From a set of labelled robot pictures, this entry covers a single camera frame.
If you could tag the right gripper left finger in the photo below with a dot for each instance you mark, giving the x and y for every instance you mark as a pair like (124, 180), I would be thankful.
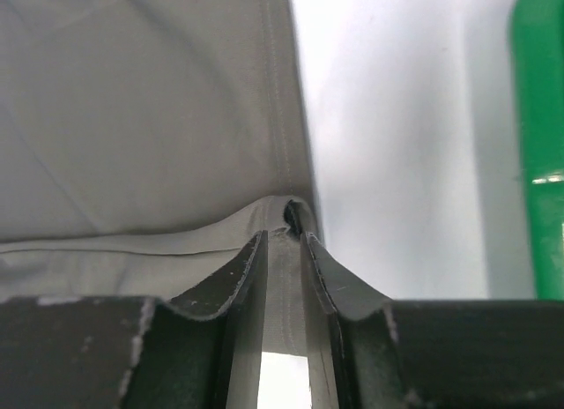
(203, 348)

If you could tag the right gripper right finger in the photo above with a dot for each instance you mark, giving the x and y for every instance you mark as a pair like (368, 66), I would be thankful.
(355, 358)

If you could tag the grey t shirt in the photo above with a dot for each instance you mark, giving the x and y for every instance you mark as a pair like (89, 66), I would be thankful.
(144, 142)

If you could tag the green plastic tray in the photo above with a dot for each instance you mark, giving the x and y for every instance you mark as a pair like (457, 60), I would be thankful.
(537, 53)

